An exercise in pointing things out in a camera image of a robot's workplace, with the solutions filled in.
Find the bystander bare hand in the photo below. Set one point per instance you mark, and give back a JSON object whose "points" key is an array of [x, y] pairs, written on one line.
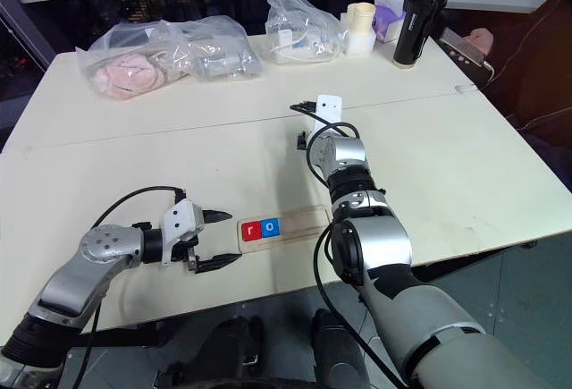
{"points": [[481, 40]]}

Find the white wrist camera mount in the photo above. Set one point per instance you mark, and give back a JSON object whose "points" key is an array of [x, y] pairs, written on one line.
{"points": [[179, 221], [328, 108]]}

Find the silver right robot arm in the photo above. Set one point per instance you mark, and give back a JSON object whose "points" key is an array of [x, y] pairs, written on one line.
{"points": [[384, 241]]}

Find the dark smartphone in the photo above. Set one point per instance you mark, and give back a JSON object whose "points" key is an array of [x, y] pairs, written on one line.
{"points": [[462, 49]]}

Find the plastic bag with pink plush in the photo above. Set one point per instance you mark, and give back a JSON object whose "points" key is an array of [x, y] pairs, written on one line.
{"points": [[125, 73]]}

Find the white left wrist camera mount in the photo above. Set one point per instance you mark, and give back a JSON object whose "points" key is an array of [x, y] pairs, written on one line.
{"points": [[179, 221]]}

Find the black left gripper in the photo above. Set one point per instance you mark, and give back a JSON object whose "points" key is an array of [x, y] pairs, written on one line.
{"points": [[181, 248]]}

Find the blue letter block o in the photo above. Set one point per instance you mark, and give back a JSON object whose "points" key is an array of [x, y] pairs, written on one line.
{"points": [[270, 228]]}

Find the red letter block r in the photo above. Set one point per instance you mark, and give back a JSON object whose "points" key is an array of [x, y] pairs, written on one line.
{"points": [[250, 230]]}

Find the dark rounded shape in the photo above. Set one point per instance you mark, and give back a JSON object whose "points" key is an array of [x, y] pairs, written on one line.
{"points": [[337, 353]]}

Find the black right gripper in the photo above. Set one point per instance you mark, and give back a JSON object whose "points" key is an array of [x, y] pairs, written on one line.
{"points": [[300, 140]]}

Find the bystander in dark clothing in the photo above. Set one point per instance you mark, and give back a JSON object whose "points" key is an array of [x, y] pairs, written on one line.
{"points": [[536, 85]]}

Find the black thermos bottle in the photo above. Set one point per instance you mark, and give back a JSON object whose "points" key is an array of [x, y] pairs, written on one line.
{"points": [[413, 27]]}

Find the purple tissue box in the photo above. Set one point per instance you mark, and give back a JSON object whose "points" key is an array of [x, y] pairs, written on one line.
{"points": [[388, 22]]}

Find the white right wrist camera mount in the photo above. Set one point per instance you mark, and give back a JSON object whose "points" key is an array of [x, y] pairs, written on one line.
{"points": [[328, 108]]}

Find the plastic bag with grey parts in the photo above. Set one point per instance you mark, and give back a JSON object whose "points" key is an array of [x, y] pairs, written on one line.
{"points": [[223, 60]]}

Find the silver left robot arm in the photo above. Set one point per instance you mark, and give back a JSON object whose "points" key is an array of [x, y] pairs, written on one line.
{"points": [[67, 281]]}

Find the white plastic container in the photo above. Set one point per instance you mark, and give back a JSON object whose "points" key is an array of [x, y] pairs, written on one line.
{"points": [[359, 42]]}

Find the long wooden letter tray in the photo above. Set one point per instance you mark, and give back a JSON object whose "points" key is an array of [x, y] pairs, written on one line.
{"points": [[301, 224]]}

